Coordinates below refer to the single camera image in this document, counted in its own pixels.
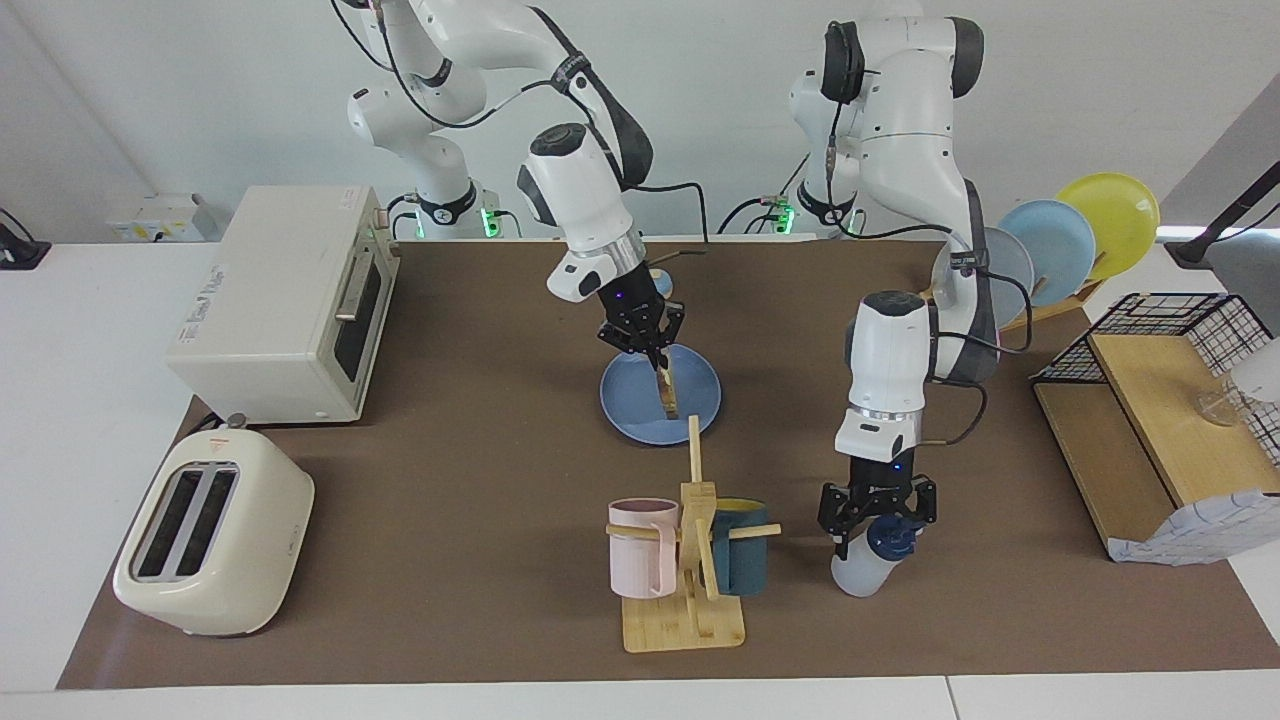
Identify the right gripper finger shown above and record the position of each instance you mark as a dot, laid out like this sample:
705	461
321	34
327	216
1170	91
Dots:
625	340
674	325

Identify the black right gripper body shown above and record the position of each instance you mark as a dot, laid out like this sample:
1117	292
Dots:
635	300

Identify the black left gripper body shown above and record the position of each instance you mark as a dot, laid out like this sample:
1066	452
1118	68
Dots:
880	485

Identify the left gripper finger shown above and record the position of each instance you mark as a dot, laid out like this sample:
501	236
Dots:
920	500
838	510

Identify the translucent squeeze bottle blue cap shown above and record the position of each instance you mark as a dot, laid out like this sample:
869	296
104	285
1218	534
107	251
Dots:
855	575

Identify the toasted bread slice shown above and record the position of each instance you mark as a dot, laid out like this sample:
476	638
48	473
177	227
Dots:
668	395

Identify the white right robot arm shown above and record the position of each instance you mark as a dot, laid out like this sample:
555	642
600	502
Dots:
580	190

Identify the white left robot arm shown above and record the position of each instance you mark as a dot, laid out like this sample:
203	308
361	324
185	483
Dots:
890	350

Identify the blue round plate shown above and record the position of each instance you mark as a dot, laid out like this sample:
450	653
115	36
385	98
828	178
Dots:
630	400

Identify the wooden plate rack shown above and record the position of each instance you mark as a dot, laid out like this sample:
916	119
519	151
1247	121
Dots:
1060	305

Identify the grey plate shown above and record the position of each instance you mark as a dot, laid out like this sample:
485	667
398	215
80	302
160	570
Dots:
1010	270

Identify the light blue plate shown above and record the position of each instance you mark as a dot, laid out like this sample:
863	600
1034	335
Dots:
1055	250

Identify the yellow plate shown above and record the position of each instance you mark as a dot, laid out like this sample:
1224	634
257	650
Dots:
1115	215

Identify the small blue jar wooden knob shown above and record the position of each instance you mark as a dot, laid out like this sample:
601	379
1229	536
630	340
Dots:
661	283

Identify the teal mug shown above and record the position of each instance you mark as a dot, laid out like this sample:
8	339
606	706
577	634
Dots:
740	565

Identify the wooden mug tree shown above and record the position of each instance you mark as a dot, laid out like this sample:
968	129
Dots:
680	625

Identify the pink mug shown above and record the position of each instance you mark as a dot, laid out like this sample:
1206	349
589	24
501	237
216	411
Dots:
640	570

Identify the brown table mat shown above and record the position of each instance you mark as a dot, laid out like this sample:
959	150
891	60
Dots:
450	500

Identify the checkered white cloth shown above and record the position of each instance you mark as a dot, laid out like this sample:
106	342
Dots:
1200	530

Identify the clear glass cup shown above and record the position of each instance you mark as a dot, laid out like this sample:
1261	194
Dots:
1220	408

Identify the white toaster oven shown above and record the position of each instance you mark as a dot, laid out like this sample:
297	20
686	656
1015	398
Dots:
270	300

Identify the white rounded object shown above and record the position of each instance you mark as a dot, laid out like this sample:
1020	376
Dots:
1262	380

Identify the black angled stand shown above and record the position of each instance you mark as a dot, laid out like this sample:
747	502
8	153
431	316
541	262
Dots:
1220	225

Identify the cream two-slot toaster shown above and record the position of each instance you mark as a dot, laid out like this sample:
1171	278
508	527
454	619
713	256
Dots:
230	560

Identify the black table clamp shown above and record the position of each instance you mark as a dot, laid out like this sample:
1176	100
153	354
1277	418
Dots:
20	250

